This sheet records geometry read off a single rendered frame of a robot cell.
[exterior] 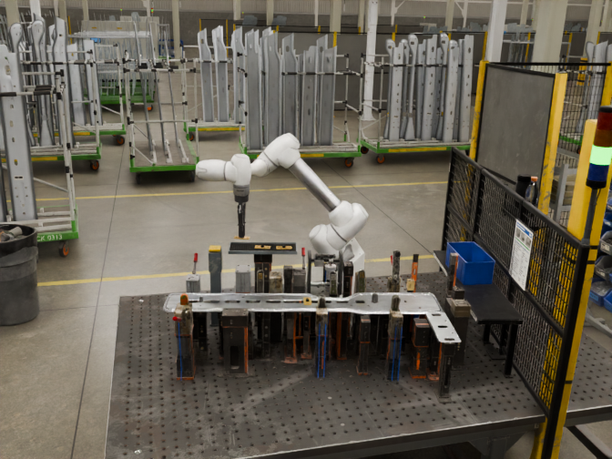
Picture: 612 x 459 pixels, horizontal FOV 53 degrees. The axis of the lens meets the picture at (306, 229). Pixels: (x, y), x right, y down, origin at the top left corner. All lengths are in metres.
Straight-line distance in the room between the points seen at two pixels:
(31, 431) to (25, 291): 1.48
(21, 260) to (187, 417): 2.67
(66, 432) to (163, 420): 1.33
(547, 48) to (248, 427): 8.84
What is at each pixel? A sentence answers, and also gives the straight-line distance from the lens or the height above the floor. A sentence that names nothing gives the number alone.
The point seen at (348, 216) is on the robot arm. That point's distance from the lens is 3.75.
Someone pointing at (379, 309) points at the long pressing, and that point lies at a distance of 3.09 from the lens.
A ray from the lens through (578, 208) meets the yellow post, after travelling 2.70.
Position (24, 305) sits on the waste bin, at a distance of 5.36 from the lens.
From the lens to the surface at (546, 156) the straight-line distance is 5.11.
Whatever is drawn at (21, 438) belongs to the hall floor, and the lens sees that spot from 4.13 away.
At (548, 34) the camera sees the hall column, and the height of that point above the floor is 2.16.
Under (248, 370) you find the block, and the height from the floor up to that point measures 0.71.
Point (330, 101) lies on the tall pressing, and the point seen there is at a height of 1.02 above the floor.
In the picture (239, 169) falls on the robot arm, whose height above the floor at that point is 1.60.
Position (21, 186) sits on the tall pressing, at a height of 0.67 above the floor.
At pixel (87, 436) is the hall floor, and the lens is 4.02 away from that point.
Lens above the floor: 2.36
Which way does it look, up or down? 19 degrees down
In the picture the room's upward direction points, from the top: 1 degrees clockwise
